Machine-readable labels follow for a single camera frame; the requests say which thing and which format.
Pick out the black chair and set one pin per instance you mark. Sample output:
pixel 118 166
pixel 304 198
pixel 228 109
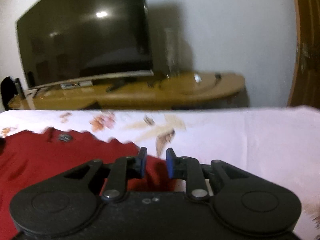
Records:
pixel 9 89

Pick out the red knitted sweater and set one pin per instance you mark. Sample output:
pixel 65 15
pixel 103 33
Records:
pixel 28 158

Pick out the white floral bed sheet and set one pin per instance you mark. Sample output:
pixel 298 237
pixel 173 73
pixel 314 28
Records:
pixel 280 145

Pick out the small white object on cabinet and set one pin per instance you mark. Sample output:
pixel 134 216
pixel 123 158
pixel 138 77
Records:
pixel 197 78

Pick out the large black television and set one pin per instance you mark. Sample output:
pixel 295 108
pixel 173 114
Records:
pixel 73 40

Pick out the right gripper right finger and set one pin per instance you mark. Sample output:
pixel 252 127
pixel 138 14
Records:
pixel 187 169

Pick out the wooden tv cabinet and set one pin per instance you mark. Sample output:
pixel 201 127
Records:
pixel 181 92

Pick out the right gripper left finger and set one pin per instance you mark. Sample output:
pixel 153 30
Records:
pixel 123 170

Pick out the brown wooden door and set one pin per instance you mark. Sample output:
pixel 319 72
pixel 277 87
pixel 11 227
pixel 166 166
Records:
pixel 305 83

